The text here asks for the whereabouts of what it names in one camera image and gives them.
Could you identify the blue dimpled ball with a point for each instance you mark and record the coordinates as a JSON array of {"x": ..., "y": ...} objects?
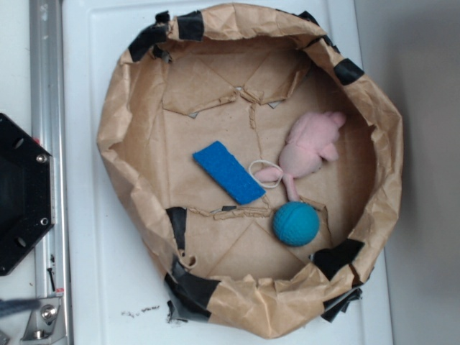
[{"x": 296, "y": 224}]

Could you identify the blue rectangular sponge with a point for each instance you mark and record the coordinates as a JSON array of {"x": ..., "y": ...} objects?
[{"x": 228, "y": 173}]

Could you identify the white rubber band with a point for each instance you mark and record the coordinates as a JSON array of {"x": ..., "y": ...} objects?
[{"x": 266, "y": 164}]

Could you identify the brown paper bag bin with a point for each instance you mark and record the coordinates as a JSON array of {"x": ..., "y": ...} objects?
[{"x": 243, "y": 75}]

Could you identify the pink plush toy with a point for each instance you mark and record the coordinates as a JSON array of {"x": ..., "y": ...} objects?
[{"x": 311, "y": 141}]

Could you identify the white plastic tray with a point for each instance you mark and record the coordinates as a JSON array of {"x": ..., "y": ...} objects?
[{"x": 118, "y": 295}]

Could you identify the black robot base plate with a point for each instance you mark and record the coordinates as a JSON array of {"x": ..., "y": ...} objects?
[{"x": 26, "y": 194}]

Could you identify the aluminium extrusion rail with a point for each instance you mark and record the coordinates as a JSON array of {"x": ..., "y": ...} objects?
[{"x": 51, "y": 255}]

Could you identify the metal corner bracket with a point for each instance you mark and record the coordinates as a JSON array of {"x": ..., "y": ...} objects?
[{"x": 46, "y": 323}]

